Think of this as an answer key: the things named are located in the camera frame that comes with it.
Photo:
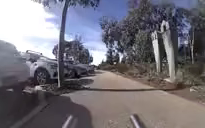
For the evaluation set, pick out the group of dark trees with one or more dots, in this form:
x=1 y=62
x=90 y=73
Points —
x=75 y=50

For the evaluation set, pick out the mulch strip with leaves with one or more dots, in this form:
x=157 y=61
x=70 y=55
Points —
x=66 y=85

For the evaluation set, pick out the row of trees and bushes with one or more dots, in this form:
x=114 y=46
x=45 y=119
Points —
x=133 y=36

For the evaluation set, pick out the tree with thin trunk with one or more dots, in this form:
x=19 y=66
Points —
x=61 y=50

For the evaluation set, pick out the grey concrete path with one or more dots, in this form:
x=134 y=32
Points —
x=123 y=103

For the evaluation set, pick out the small pale stone slab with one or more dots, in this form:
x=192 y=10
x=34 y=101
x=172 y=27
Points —
x=156 y=50

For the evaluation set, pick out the row of parked cars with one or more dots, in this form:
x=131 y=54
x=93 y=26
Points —
x=45 y=70

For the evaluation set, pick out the robot's own part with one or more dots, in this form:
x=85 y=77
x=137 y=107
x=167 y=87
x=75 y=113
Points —
x=134 y=121
x=67 y=121

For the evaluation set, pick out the pale concrete kerb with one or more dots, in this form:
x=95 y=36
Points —
x=30 y=115

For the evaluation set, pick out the brown mulch ground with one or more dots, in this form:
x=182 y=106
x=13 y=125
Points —
x=190 y=90

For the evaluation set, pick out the dark asphalt road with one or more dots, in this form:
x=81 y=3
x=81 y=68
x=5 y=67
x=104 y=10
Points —
x=6 y=106

